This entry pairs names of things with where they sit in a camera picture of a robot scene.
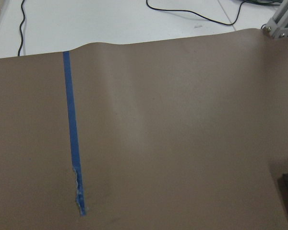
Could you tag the aluminium frame post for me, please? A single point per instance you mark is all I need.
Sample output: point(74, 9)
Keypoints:
point(277, 26)

